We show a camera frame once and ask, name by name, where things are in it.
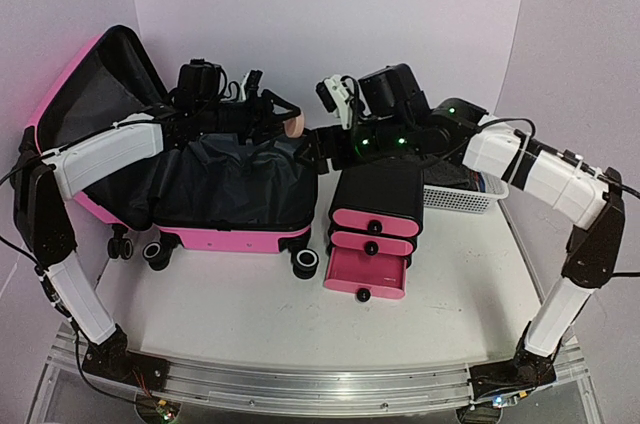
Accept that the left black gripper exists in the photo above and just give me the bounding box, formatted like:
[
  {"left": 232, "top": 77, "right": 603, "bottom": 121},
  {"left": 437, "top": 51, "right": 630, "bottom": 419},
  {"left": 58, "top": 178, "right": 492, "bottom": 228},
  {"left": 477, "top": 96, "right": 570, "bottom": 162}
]
[{"left": 196, "top": 87, "right": 301, "bottom": 145}]

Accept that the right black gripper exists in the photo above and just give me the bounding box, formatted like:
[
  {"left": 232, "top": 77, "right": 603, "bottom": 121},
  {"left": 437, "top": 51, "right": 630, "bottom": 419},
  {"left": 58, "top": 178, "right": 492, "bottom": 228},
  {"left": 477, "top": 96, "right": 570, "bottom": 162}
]
[{"left": 294, "top": 114, "right": 414, "bottom": 175}]

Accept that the pink hard-shell suitcase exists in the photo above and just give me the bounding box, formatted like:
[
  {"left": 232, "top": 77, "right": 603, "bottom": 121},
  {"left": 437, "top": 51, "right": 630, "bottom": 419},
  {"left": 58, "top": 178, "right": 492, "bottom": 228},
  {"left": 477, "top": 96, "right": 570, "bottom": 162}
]
[{"left": 20, "top": 25, "right": 319, "bottom": 279}]

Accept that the black and pink drawer organizer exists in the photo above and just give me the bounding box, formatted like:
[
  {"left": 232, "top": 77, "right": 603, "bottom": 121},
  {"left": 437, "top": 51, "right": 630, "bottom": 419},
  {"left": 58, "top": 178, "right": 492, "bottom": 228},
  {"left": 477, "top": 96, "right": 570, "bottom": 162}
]
[{"left": 324, "top": 160, "right": 424, "bottom": 303}]

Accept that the white perforated plastic basket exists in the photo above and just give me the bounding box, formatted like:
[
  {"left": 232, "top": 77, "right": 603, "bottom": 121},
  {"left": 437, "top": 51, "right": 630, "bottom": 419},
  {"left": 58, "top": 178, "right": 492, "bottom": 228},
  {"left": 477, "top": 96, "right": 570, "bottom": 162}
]
[{"left": 423, "top": 181, "right": 509, "bottom": 214}]

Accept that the black dotted cloth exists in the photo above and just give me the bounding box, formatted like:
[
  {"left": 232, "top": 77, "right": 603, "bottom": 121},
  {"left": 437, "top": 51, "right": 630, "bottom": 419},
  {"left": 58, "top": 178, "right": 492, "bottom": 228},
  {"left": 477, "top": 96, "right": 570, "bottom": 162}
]
[{"left": 422, "top": 162, "right": 478, "bottom": 191}]

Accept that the blue cloth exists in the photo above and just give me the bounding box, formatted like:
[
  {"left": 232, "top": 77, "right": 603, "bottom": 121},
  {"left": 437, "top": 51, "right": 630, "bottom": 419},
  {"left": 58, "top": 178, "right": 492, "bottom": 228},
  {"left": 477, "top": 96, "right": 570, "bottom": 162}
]
[{"left": 471, "top": 171, "right": 503, "bottom": 195}]

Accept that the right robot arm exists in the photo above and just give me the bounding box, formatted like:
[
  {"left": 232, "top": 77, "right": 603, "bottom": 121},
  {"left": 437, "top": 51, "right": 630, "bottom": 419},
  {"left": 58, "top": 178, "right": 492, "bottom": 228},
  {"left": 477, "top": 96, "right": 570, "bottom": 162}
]
[{"left": 296, "top": 63, "right": 633, "bottom": 387}]

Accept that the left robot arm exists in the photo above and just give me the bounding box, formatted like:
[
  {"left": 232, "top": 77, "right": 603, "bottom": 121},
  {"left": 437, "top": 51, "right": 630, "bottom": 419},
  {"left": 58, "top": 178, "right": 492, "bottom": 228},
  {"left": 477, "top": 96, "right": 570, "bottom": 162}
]
[{"left": 1, "top": 60, "right": 304, "bottom": 381}]

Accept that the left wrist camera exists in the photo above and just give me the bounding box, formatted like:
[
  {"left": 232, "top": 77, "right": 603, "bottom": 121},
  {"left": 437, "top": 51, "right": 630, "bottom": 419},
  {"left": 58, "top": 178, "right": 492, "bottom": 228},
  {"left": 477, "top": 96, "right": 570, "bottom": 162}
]
[{"left": 238, "top": 70, "right": 263, "bottom": 102}]

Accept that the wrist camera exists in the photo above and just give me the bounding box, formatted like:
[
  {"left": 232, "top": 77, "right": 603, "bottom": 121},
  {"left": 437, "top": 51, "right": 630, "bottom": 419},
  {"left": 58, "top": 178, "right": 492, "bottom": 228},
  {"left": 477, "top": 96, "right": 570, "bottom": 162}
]
[
  {"left": 315, "top": 74, "right": 365, "bottom": 130},
  {"left": 238, "top": 70, "right": 263, "bottom": 102}
]

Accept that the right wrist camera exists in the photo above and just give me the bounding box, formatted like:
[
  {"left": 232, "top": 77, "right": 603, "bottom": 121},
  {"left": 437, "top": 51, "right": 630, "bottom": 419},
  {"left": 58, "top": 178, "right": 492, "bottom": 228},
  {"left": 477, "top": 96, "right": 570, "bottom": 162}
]
[{"left": 315, "top": 74, "right": 365, "bottom": 130}]

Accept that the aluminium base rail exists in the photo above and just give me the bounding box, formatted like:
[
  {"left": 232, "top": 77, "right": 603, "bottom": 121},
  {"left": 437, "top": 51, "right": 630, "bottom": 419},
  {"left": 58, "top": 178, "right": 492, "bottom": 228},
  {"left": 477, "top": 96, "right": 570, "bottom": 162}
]
[{"left": 44, "top": 358, "right": 596, "bottom": 415}]

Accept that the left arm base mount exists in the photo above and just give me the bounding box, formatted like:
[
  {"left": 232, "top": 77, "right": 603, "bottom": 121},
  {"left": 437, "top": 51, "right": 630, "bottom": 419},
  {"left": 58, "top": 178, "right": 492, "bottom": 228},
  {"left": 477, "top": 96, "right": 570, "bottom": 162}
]
[{"left": 81, "top": 343, "right": 170, "bottom": 392}]

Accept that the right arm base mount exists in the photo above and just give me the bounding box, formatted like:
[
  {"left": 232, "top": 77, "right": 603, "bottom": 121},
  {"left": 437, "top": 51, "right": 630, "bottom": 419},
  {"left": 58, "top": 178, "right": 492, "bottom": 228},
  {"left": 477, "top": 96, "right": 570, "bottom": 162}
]
[{"left": 469, "top": 361, "right": 556, "bottom": 402}]

